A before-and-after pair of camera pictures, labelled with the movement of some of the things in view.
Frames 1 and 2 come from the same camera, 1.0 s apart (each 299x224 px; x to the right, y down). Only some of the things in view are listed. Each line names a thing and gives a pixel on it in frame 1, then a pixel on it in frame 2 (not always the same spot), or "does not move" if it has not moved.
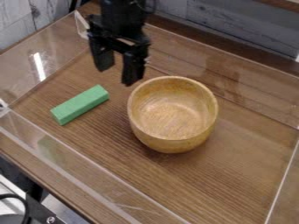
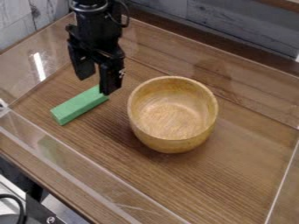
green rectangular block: (78, 104) does not move
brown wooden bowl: (172, 113) does not move
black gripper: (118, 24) -> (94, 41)
